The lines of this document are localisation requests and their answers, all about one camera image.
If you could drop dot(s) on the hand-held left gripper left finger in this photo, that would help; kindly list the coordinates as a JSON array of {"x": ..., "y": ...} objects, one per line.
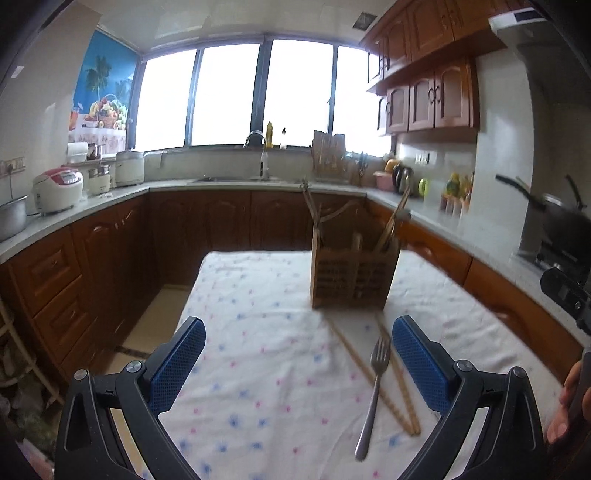
[{"x": 178, "y": 364}]

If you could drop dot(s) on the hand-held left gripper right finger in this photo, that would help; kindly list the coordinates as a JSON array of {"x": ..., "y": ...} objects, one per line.
[{"x": 420, "y": 364}]

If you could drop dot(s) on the metal fork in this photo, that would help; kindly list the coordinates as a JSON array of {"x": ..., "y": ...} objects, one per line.
[{"x": 376, "y": 392}]

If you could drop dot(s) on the wooden utensil holder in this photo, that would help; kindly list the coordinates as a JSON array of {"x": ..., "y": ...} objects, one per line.
[{"x": 353, "y": 277}]

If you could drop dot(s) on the person's right hand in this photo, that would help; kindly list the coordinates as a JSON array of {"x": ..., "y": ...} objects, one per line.
[{"x": 570, "y": 392}]

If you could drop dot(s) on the black stove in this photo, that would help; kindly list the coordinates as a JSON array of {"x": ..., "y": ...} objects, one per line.
[{"x": 561, "y": 258}]

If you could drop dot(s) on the black wok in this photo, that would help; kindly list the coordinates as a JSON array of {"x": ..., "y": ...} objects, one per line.
[{"x": 558, "y": 217}]

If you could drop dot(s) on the floral white tablecloth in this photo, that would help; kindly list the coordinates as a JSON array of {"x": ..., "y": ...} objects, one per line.
[{"x": 277, "y": 360}]

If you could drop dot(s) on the pale kitchen countertop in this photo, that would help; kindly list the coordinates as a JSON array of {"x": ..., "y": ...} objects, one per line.
[{"x": 485, "y": 240}]

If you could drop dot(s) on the wooden lower kitchen cabinets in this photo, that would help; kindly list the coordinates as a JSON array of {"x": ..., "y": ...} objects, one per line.
[{"x": 115, "y": 254}]

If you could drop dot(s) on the wooden kitchen cabinets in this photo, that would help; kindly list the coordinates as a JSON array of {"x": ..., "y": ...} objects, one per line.
[
  {"x": 115, "y": 254},
  {"x": 429, "y": 64}
]

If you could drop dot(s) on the set of spice jars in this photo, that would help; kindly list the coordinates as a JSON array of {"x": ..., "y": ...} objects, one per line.
[{"x": 457, "y": 196}]

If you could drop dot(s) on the rattan rack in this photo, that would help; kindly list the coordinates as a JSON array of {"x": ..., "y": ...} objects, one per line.
[{"x": 18, "y": 355}]

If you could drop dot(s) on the green cup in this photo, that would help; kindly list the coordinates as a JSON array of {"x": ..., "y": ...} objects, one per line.
[{"x": 423, "y": 187}]

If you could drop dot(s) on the tall wooden utensil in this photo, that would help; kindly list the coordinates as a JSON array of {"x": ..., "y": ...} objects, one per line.
[{"x": 311, "y": 217}]

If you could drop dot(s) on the pink container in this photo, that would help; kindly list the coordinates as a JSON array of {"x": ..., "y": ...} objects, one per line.
[{"x": 382, "y": 181}]

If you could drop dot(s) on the small white appliance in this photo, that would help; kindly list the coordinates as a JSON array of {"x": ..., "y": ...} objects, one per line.
[{"x": 100, "y": 179}]

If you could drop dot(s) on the dish drying rack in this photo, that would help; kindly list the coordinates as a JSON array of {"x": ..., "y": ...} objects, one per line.
[{"x": 339, "y": 170}]

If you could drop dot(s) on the red and white rice cooker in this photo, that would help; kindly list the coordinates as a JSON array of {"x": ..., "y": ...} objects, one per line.
[{"x": 57, "y": 189}]

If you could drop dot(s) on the metal pot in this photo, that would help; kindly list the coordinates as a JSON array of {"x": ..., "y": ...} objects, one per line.
[{"x": 11, "y": 219}]

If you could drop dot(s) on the chrome kitchen faucet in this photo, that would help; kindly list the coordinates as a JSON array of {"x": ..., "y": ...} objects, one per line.
[{"x": 258, "y": 147}]

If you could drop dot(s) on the wooden dish rack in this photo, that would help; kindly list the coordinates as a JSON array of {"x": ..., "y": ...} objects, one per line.
[{"x": 328, "y": 147}]

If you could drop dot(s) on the yellow bottle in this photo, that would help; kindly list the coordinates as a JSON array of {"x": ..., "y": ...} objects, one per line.
[{"x": 269, "y": 134}]

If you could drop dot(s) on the white range hood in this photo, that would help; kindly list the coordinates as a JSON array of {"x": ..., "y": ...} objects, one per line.
[{"x": 540, "y": 41}]

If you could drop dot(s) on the wooden upper kitchen cabinets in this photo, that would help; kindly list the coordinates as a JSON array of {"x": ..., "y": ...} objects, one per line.
[{"x": 429, "y": 64}]

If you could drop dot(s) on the kitchen window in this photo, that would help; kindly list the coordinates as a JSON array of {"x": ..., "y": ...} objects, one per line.
[{"x": 231, "y": 92}]

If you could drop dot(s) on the ceiling vent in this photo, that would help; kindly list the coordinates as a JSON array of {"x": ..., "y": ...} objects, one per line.
[{"x": 363, "y": 21}]

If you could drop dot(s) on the white wall outlet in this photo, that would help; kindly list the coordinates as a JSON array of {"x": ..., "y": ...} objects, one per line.
[{"x": 422, "y": 158}]

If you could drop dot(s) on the wall outlet strip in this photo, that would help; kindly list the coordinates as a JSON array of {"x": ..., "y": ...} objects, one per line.
[{"x": 11, "y": 165}]

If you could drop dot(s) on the tropical fruit wall poster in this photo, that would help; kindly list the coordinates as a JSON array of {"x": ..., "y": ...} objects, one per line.
[{"x": 104, "y": 97}]

